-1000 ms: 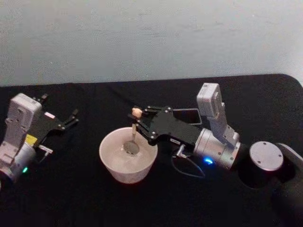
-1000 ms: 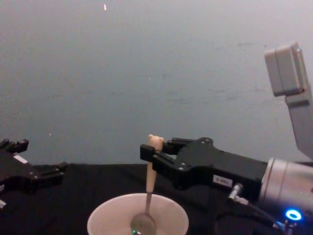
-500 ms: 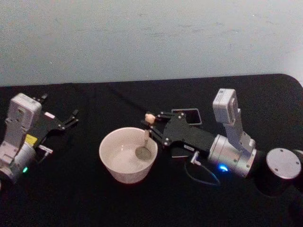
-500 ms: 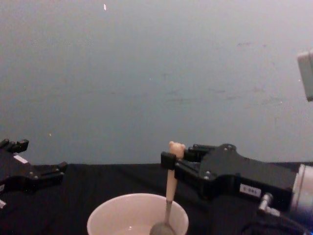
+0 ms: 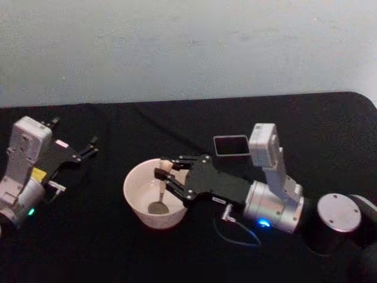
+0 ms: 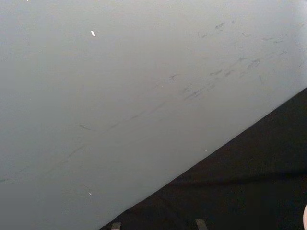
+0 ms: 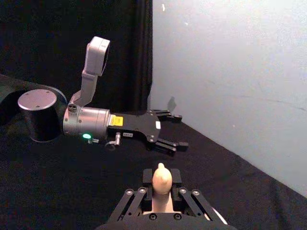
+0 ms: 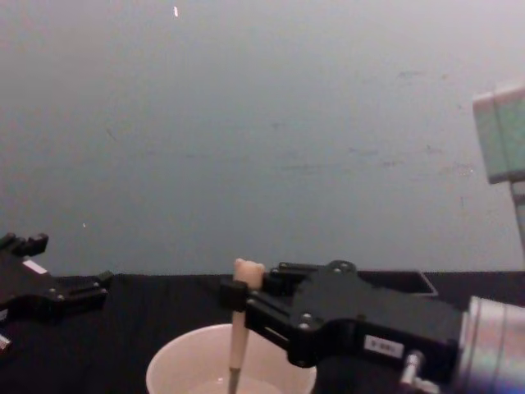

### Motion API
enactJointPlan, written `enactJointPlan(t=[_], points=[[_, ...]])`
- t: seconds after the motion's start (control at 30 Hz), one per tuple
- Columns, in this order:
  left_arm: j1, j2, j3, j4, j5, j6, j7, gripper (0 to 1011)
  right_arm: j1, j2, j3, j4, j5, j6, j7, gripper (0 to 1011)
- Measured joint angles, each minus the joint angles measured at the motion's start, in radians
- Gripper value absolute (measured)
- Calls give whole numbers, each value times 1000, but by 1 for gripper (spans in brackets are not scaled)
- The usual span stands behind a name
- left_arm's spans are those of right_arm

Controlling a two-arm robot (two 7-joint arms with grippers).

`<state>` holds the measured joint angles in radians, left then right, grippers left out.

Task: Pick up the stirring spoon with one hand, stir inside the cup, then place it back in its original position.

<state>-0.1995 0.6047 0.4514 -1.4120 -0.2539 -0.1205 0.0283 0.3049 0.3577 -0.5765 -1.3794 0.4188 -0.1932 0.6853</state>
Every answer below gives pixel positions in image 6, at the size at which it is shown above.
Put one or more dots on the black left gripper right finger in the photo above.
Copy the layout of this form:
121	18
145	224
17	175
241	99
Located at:
201	225

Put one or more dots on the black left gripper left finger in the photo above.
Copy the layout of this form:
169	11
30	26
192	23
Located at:
116	226

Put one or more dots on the roll of white tape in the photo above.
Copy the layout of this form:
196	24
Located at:
305	218

